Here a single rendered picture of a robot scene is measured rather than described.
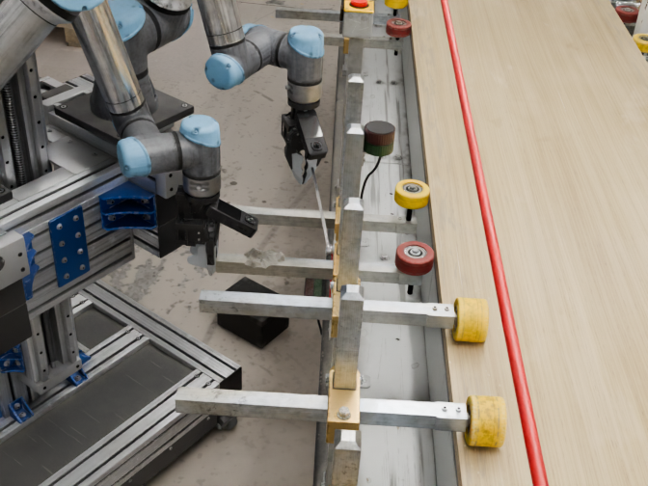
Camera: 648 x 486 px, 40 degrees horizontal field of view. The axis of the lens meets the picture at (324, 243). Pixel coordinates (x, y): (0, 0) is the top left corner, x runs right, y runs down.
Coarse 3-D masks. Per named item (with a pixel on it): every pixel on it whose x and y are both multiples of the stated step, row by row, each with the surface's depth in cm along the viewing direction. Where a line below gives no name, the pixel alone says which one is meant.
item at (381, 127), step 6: (366, 126) 175; (372, 126) 175; (378, 126) 175; (384, 126) 175; (390, 126) 175; (372, 132) 173; (378, 132) 173; (384, 132) 173; (390, 132) 173; (372, 144) 174; (390, 144) 175; (378, 162) 179; (366, 180) 182; (360, 198) 185
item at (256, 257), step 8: (256, 248) 190; (248, 256) 189; (256, 256) 189; (264, 256) 189; (272, 256) 188; (280, 256) 190; (248, 264) 187; (256, 264) 187; (264, 264) 188; (272, 264) 188
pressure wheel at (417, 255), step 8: (400, 248) 188; (408, 248) 188; (416, 248) 187; (424, 248) 188; (400, 256) 185; (408, 256) 185; (416, 256) 186; (424, 256) 186; (432, 256) 186; (400, 264) 186; (408, 264) 184; (416, 264) 184; (424, 264) 184; (432, 264) 187; (408, 272) 185; (416, 272) 185; (424, 272) 186; (408, 288) 192
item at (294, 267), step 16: (224, 256) 190; (240, 256) 190; (224, 272) 190; (240, 272) 190; (256, 272) 190; (272, 272) 190; (288, 272) 189; (304, 272) 189; (320, 272) 189; (368, 272) 189; (384, 272) 189; (400, 272) 189
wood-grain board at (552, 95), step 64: (448, 0) 309; (512, 0) 312; (576, 0) 315; (448, 64) 266; (512, 64) 268; (576, 64) 271; (640, 64) 273; (448, 128) 233; (512, 128) 235; (576, 128) 237; (640, 128) 239; (448, 192) 208; (512, 192) 209; (576, 192) 211; (640, 192) 212; (448, 256) 187; (512, 256) 188; (576, 256) 189; (640, 256) 191; (576, 320) 172; (640, 320) 173; (448, 384) 159; (512, 384) 157; (576, 384) 158; (640, 384) 159; (512, 448) 145; (576, 448) 146; (640, 448) 147
